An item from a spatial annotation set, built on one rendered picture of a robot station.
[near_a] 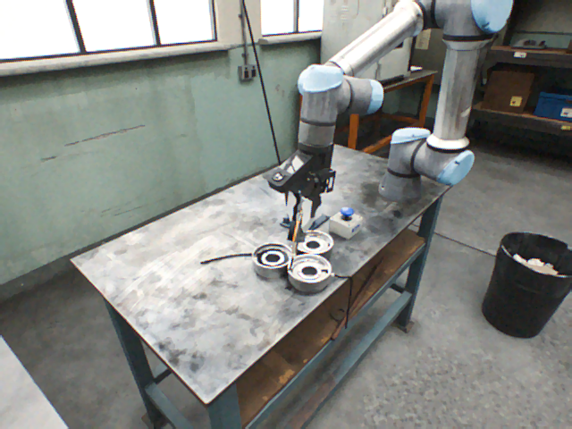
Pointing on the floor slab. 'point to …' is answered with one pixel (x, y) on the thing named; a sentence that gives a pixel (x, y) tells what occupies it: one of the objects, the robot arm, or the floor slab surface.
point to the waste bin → (527, 283)
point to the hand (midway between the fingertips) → (297, 225)
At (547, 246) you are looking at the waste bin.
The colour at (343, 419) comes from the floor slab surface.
